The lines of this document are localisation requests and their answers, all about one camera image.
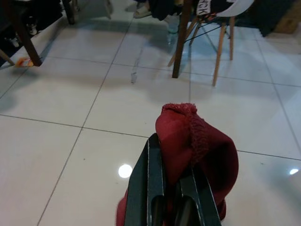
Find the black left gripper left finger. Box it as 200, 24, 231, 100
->
124, 132, 166, 226

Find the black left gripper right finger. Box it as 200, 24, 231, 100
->
174, 164, 223, 226

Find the dark red shirt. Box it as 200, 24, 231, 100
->
115, 102, 240, 226

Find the dark wooden table leg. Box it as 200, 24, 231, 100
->
61, 0, 76, 25
172, 0, 193, 79
3, 0, 43, 68

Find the beige shoe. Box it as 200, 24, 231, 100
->
133, 4, 151, 19

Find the orange and white sock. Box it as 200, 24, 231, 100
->
14, 57, 35, 68

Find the dark clothes pile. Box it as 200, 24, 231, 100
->
147, 0, 237, 22

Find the light wooden stick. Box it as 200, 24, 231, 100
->
0, 49, 15, 67

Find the white chair with wooden legs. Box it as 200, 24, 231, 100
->
167, 0, 256, 87

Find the cardboard box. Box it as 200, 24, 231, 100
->
274, 0, 301, 34

